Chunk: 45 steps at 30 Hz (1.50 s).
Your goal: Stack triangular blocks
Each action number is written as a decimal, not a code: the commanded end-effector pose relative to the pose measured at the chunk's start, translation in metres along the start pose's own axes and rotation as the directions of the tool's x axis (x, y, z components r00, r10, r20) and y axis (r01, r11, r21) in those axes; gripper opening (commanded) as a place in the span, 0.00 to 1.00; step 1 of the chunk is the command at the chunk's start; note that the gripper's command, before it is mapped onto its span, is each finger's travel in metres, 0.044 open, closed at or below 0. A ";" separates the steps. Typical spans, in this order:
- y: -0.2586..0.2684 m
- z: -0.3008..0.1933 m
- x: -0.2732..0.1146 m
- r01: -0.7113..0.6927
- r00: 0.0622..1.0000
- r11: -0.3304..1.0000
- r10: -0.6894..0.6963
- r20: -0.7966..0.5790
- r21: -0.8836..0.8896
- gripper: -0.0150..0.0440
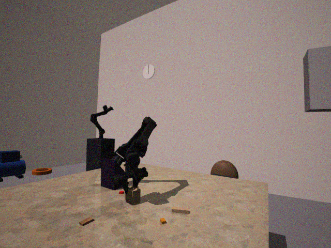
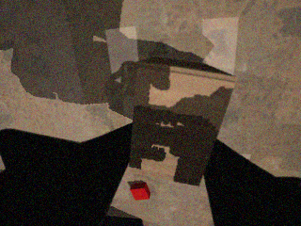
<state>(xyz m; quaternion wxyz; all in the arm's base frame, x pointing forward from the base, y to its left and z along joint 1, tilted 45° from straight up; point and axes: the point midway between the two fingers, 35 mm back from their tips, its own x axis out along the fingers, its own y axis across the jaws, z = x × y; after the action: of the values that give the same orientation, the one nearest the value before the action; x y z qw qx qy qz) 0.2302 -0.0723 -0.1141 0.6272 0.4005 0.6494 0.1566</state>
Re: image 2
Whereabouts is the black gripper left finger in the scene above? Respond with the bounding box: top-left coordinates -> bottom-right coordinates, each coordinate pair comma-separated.
0,122 -> 133,226

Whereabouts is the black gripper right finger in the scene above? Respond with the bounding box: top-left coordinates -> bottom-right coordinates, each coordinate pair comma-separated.
203,138 -> 301,226

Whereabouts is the red block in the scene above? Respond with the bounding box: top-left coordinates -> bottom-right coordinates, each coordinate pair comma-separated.
130,183 -> 151,200

